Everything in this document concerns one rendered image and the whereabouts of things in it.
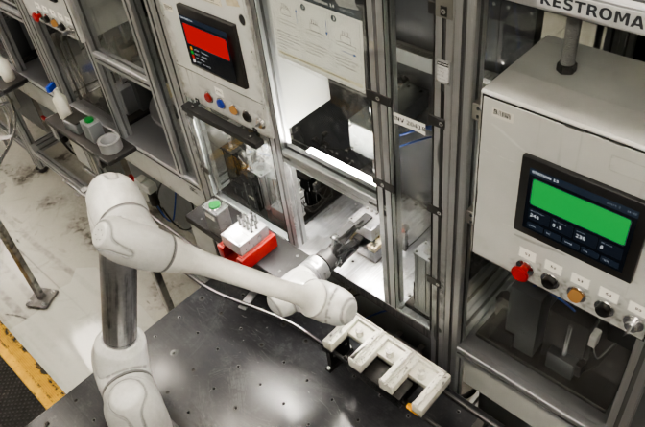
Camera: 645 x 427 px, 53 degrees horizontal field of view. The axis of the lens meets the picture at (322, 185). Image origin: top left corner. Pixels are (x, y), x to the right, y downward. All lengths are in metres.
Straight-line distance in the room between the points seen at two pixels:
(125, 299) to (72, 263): 1.94
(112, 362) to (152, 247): 0.55
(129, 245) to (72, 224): 2.51
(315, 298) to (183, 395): 0.66
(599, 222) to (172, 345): 1.55
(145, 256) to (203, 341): 0.80
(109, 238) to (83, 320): 1.97
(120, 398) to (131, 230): 0.57
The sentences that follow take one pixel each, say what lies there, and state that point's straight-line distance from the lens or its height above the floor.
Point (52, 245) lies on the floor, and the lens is 4.01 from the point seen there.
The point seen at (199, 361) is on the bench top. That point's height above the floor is 0.68.
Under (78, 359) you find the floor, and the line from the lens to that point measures 3.39.
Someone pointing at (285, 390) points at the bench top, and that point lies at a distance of 2.18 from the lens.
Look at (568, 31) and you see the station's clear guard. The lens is 1.21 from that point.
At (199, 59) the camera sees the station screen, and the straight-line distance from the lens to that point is 1.99.
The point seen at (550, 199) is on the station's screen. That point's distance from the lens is 1.34.
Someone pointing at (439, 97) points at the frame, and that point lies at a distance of 1.40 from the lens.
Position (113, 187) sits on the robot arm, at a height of 1.50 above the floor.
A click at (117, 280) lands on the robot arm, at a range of 1.87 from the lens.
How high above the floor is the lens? 2.52
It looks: 41 degrees down
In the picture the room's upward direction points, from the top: 8 degrees counter-clockwise
